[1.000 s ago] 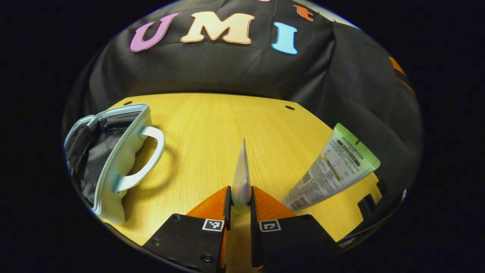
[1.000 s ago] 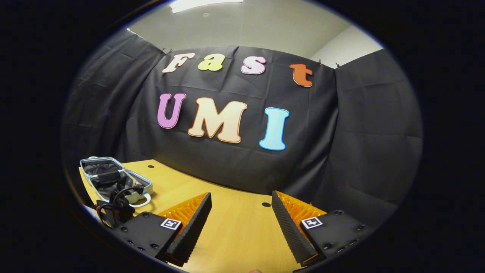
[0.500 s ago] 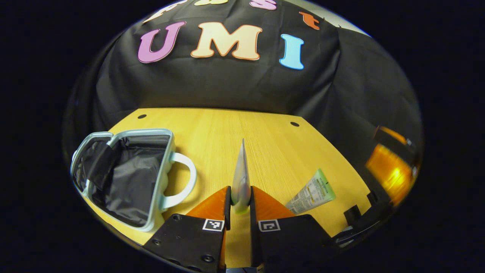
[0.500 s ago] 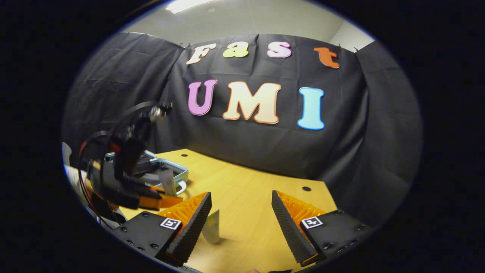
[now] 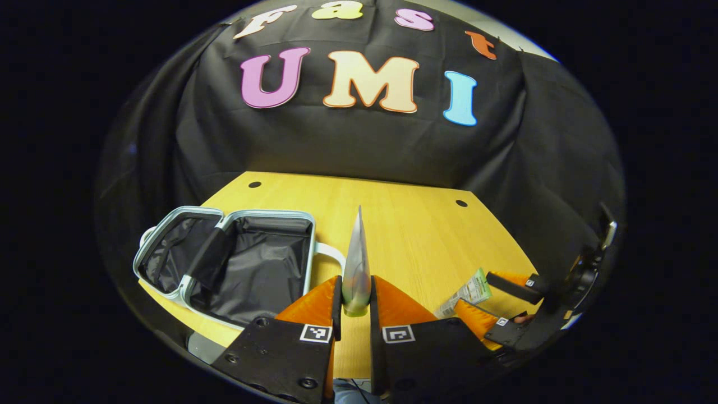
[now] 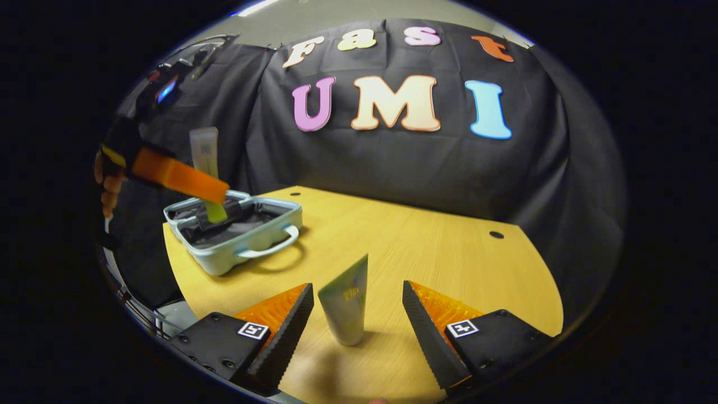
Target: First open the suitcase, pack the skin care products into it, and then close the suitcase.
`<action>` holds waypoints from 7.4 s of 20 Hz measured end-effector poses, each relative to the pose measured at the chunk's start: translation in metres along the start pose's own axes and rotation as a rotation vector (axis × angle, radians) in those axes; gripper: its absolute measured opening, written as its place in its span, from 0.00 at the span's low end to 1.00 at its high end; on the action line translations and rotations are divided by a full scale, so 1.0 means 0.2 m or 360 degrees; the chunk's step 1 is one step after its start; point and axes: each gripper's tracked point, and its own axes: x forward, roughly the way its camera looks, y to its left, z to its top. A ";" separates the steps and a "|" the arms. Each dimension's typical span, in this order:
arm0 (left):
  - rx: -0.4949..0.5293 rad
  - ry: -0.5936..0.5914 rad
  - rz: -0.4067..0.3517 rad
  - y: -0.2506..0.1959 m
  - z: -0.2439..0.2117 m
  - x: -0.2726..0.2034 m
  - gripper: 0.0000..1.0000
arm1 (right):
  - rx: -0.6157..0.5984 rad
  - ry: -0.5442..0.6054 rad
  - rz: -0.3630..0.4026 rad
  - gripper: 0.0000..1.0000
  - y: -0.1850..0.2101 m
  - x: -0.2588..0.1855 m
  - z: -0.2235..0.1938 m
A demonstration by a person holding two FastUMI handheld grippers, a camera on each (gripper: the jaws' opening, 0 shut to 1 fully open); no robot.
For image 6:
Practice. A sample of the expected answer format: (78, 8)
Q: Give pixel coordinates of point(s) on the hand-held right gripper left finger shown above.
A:
(289, 336)

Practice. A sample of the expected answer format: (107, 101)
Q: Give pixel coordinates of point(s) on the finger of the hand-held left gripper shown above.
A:
(224, 219)
(179, 175)

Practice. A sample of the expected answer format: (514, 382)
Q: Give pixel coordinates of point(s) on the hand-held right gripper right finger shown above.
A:
(429, 336)

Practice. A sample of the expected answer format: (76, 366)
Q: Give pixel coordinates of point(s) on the light blue small suitcase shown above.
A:
(224, 255)

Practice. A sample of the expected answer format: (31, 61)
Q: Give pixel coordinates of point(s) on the green-white tube with white cap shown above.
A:
(345, 303)

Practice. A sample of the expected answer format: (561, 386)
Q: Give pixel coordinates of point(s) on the black backdrop cloth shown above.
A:
(392, 163)

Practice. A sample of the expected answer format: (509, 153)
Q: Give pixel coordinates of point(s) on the grey metal frame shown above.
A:
(174, 317)

